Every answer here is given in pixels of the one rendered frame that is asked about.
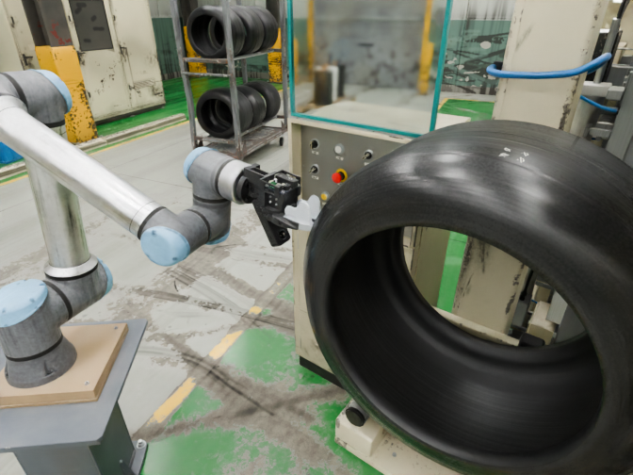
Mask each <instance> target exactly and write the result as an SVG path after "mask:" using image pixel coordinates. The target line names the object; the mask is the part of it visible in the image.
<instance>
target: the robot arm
mask: <svg viewBox="0 0 633 475"><path fill-rule="evenodd" d="M72 106H73V100H72V96H71V94H70V92H69V90H68V88H67V86H66V85H65V84H64V82H63V81H61V79H60V78H59V77H58V76H57V75H56V74H54V73H52V72H49V71H46V70H33V69H29V70H27V71H16V72H3V73H0V142H1V141H2V142H3V143H5V144H6V145H7V146H8V147H9V148H11V149H12V150H14V151H15V152H16V153H18V154H19V155H21V156H22V157H23V158H24V163H25V166H26V170H27V174H28V178H29V182H30V186H31V189H32V193H33V197H34V201H35V205H36V208H37V212H38V216H39V220H40V224H41V230H42V235H43V239H44V243H45V247H46V251H47V254H48V258H49V259H48V260H47V261H46V262H45V264H44V266H43V270H44V274H45V278H44V279H42V280H38V279H28V280H27V281H26V280H20V281H17V282H14V283H11V284H8V285H6V286H4V287H2V288H1V289H0V345H1V347H2V350H3V352H4V354H5V356H6V363H5V370H4V374H5V377H6V380H7V382H8V384H9V385H11V386H13V387H16V388H33V387H37V386H41V385H46V384H48V383H51V382H53V381H54V380H56V379H57V378H59V377H61V376H62V375H63V374H65V373H66V372H67V371H68V370H69V369H70V368H71V367H72V366H73V365H74V363H75V361H76V358H77V352H76V349H75V346H74V345H73V343H71V342H70V341H69V340H68V339H67V338H66V337H65V336H64V335H63V334H62V332H61V329H60V326H61V325H62V324H64V323H66V322H67V321H68V320H70V319H72V318H73V317H75V316H76V315H78V314H79V313H81V312H82V311H84V310H86V309H87V308H89V307H90V306H92V305H93V304H95V303H97V302H99V301H100V300H102V299H103V298H104V296H105V295H106V294H107V293H108V292H109V291H110V290H111V288H112V285H113V282H112V281H113V278H112V274H111V271H110V269H109V268H108V266H107V265H106V264H103V260H102V259H100V258H98V257H96V255H94V254H92V253H90V252H89V247H88V242H87V237H86V232H85V226H84V222H83V217H82V212H81V206H80V202H79V197H81V198H82V199H83V200H85V201H86V202H88V203H89V204H91V205H92V206H94V207H95V208H97V209H98V210H99V211H101V212H102V213H104V214H105V215H107V216H108V217H109V218H110V219H111V220H113V221H115V222H116V223H117V224H119V225H120V226H122V227H123V228H124V229H126V230H127V231H129V232H130V233H132V234H133V235H134V236H136V237H137V239H138V240H140V246H141V249H142V251H143V252H144V253H145V255H147V257H148V258H149V259H150V260H151V261H152V262H154V263H155V264H157V265H159V266H163V267H169V266H173V265H175V264H177V263H178V262H181V261H183V260H185V259H186V258H187V257H188V256H189V255H190V254H192V253H193V252H195V251H196V250H197V249H199V248H200V247H202V246H203V245H215V244H218V243H221V242H223V241H224V240H226V239H227V237H229V235H230V230H231V226H232V223H231V205H232V202H234V203H236V204H238V205H245V204H252V205H253V207H254V209H255V212H256V214H257V216H258V218H259V220H260V222H261V224H262V226H263V228H264V231H265V233H266V235H267V237H268V241H269V243H270V245H271V247H278V246H282V245H283V244H285V243H286V242H287V241H288V240H289V239H290V238H291V236H290V234H289V232H288V230H287V228H289V229H294V230H302V231H311V228H312V226H313V224H314V222H315V220H316V218H317V215H318V214H319V212H320V210H321V209H320V201H319V199H318V197H317V196H316V195H312V196H311V197H310V199H309V200H308V201H307V202H306V201H303V200H298V197H299V196H300V194H301V185H300V180H301V177H300V176H297V175H296V174H293V173H291V172H287V171H285V170H279V171H277V172H271V173H269V172H265V171H262V170H260V165H259V164H257V163H254V164H252V165H250V164H248V163H245V162H243V161H240V160H238V159H235V158H233V157H230V156H228V155H225V154H223V153H220V152H219V151H218V150H216V149H210V148H207V147H199V148H197V149H195V150H193V151H192V152H191V153H190V154H189V155H188V156H187V158H186V160H185V163H184V168H183V170H184V175H185V177H186V179H187V181H188V182H190V183H192V207H190V208H188V209H185V210H183V211H182V212H180V213H178V214H174V213H173V212H172V211H170V210H169V209H167V208H166V207H165V206H163V205H160V204H158V203H157V202H156V201H154V200H153V199H151V198H150V197H148V196H147V195H145V194H144V193H143V192H141V191H140V190H138V189H137V188H135V187H133V186H132V185H131V184H129V183H128V182H126V181H125V180H123V179H122V178H120V177H119V176H118V175H117V174H116V173H114V172H112V171H111V170H109V169H108V168H106V167H105V166H104V165H102V164H101V163H99V162H98V161H96V160H95V159H93V158H92V157H91V156H89V155H87V154H86V153H84V152H83V151H81V150H80V149H78V148H77V147H76V146H74V145H73V144H71V143H70V142H68V138H67V133H66V127H65V125H66V122H65V116H64V115H65V114H67V113H68V112H70V111H71V108H72ZM277 173H278V174H277ZM275 174H276V175H275ZM288 174H290V175H292V176H295V177H296V178H293V177H291V176H288ZM78 196H79V197H78Z"/></svg>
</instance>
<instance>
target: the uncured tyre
mask: <svg viewBox="0 0 633 475"><path fill-rule="evenodd" d="M576 137H577V136H576V135H573V134H571V133H568V132H565V131H562V130H559V129H557V128H553V127H550V126H546V125H542V124H537V123H528V122H521V121H511V120H480V121H471V122H465V123H455V124H452V125H448V126H445V127H441V128H438V129H435V130H433V131H430V132H429V133H426V134H424V135H422V136H420V137H418V138H416V139H413V140H411V141H409V142H408V143H406V144H404V145H402V146H401V147H399V148H397V149H396V150H394V151H392V152H390V153H388V154H386V155H384V156H382V157H380V158H378V159H376V160H374V161H372V162H370V163H369V164H367V165H365V166H364V167H362V168H361V169H360V170H358V171H357V172H355V173H354V174H353V175H351V176H350V177H349V178H348V179H347V180H346V181H345V182H343V183H342V184H341V185H340V186H339V188H338V189H337V190H336V191H335V192H334V193H333V195H332V196H331V197H330V199H329V200H328V202H327V203H326V204H325V205H324V206H323V208H322V209H321V210H320V212H319V214H318V215H317V217H316V220H315V222H314V224H313V226H312V228H311V231H310V234H309V236H308V239H307V242H306V247H305V252H304V258H303V286H304V294H305V301H306V306H307V312H308V317H309V320H310V324H311V327H312V330H313V333H314V336H315V338H316V342H317V345H318V347H319V348H320V350H321V352H322V354H323V356H324V358H325V360H326V362H327V363H328V365H329V367H330V368H331V370H332V372H333V374H334V375H335V377H336V378H337V380H338V381H339V382H340V384H341V385H342V386H343V387H344V388H345V389H346V391H347V392H348V393H349V394H350V396H351V397H352V398H353V399H354V400H355V401H356V402H357V404H358V405H359V406H360V407H361V408H362V409H363V410H364V411H365V412H366V413H367V414H368V415H369V416H370V417H371V418H373V419H374V420H375V421H376V422H377V423H378V424H379V425H380V426H382V427H383V429H384V430H385V431H387V432H388V433H389V434H391V435H392V436H393V437H395V438H396V439H398V440H399V441H400V442H402V443H403V444H405V445H406V446H408V447H409V448H411V449H412V450H414V451H416V452H418V453H419V454H421V455H423V456H425V457H426V458H428V459H430V460H431V461H433V462H435V463H437V464H439V465H441V466H443V467H446V468H449V469H451V470H453V471H456V472H458V473H461V474H462V475H628V474H630V473H632V472H633V169H632V168H631V167H630V166H628V165H627V164H626V163H624V162H623V161H622V160H621V159H620V158H618V157H617V156H615V155H613V154H612V153H610V152H608V151H607V150H605V149H603V148H601V147H600V146H598V145H596V144H594V143H592V142H590V141H588V140H586V139H583V138H579V140H578V142H577V143H576V145H575V147H574V149H573V148H570V147H571V145H572V144H573V142H574V141H575V139H576ZM500 146H504V147H509V148H512V149H516V150H520V151H524V152H527V153H530V154H534V155H535V156H534V157H533V158H532V159H531V161H530V162H529V164H528V165H527V166H526V165H523V164H519V163H516V162H513V161H509V160H507V159H503V158H498V157H494V155H495V153H496V152H497V150H498V149H499V147H500ZM407 226H421V227H432V228H439V229H444V230H448V231H453V232H457V233H460V234H464V235H467V236H469V237H472V238H476V239H479V240H481V241H484V242H486V243H488V244H490V245H492V246H494V247H496V248H497V249H499V250H501V251H503V252H505V253H507V254H509V255H511V256H512V257H514V258H516V259H517V260H519V261H520V262H522V263H523V264H525V265H526V266H528V267H529V268H530V269H532V270H533V271H534V272H536V273H537V274H538V275H539V276H541V277H542V278H543V279H544V280H545V281H546V282H547V283H548V284H549V285H550V286H552V287H553V288H554V289H555V290H556V291H557V292H558V293H559V294H560V295H561V297H562V298H563V299H564V300H565V301H566V302H567V303H568V305H569V306H570V307H571V308H572V310H573V311H574V312H575V314H576V316H577V317H578V319H579V320H580V322H581V323H582V325H583V327H584V328H585V330H586V331H584V332H583V333H581V334H579V335H577V336H574V337H572V338H569V339H567V340H564V341H562V342H559V343H555V344H550V345H544V346H536V347H519V346H510V345H504V344H499V343H495V342H492V341H488V340H485V339H482V338H480V337H477V336H473V335H471V334H469V333H467V332H466V331H464V330H462V329H460V328H459V327H457V326H455V325H454V324H452V323H451V322H450V321H448V320H447V319H445V318H444V317H443V316H441V315H440V314H439V313H438V312H437V311H436V310H435V309H434V308H433V307H432V306H431V305H430V304H429V303H428V302H427V301H426V299H425V298H424V297H423V296H422V294H421V293H420V291H419V290H418V288H417V287H416V285H415V283H414V280H413V278H412V276H411V274H410V273H409V270H408V267H407V264H406V260H405V255H404V248H403V235H404V228H405V227H407Z"/></svg>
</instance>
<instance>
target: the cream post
mask: <svg viewBox="0 0 633 475"><path fill-rule="evenodd" d="M608 4H609V0H516V1H515V6H513V9H514V11H513V15H512V20H511V28H510V33H509V37H508V42H507V47H506V51H505V56H504V60H503V65H502V70H501V71H511V72H551V71H563V70H571V69H574V68H577V67H580V66H582V65H585V64H587V63H589V62H591V60H592V55H593V51H594V48H595V45H596V42H597V39H598V36H599V32H600V29H601V26H602V23H603V20H604V17H605V14H606V10H607V7H608ZM586 76H587V72H586V73H583V74H579V75H575V76H571V77H563V78H549V79H519V78H501V77H500V78H499V83H498V88H497V93H496V98H495V105H494V110H493V115H492V120H511V121H521V122H528V123H537V124H542V125H546V126H550V127H553V128H557V129H559V130H562V131H565V132H568V133H569V132H570V129H571V125H572V122H573V119H574V116H575V113H576V107H577V104H578V101H579V98H580V94H581V92H582V89H583V85H584V82H585V79H586ZM527 271H528V266H526V265H525V264H523V263H522V262H520V261H519V260H517V259H516V258H514V257H512V256H511V255H509V254H507V253H505V252H503V251H501V250H499V249H497V248H496V247H494V246H492V245H490V244H488V243H486V242H484V241H481V240H479V239H476V238H473V237H469V236H467V241H466V244H465V248H464V252H463V261H462V265H461V270H460V274H459V279H458V284H457V288H456V293H455V298H454V302H453V306H452V311H451V314H453V315H455V316H458V317H461V318H463V319H467V320H470V321H472V322H475V323H476V324H479V325H481V326H484V327H487V328H489V329H492V330H494V331H497V332H499V333H501V334H504V335H506V336H507V335H508V333H509V330H510V327H511V322H512V318H513V315H514V312H515V309H516V305H517V303H518V300H519V296H520V293H521V290H522V286H523V283H524V281H525V278H526V274H527Z"/></svg>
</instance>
